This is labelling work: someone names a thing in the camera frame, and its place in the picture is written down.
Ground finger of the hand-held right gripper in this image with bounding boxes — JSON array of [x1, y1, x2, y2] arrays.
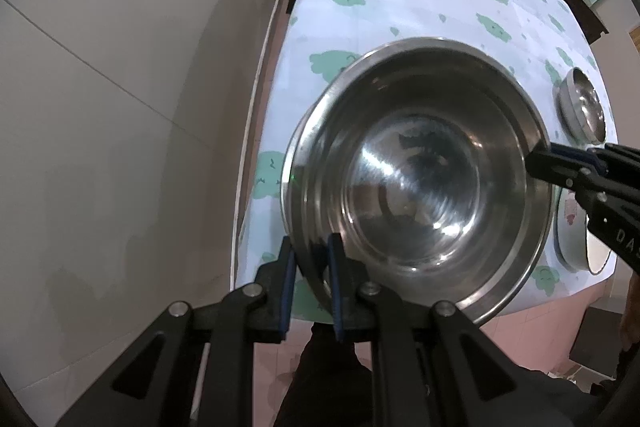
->
[[588, 143, 640, 174], [525, 146, 599, 188]]

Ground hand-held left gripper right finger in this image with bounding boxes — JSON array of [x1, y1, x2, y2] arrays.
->
[[326, 232, 576, 427]]

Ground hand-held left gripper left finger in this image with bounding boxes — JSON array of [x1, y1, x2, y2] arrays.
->
[[57, 234, 301, 427]]

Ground white enamel bowl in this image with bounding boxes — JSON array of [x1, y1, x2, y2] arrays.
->
[[551, 187, 618, 277]]

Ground large steel bowl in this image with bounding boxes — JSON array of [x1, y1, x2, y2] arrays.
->
[[282, 37, 556, 327]]

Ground person's right forearm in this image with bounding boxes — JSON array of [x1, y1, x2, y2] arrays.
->
[[620, 272, 640, 348]]

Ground small steel bowl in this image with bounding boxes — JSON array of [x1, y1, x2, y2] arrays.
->
[[552, 67, 607, 145]]

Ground person's dark trousers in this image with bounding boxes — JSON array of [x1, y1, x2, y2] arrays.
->
[[272, 322, 376, 427]]

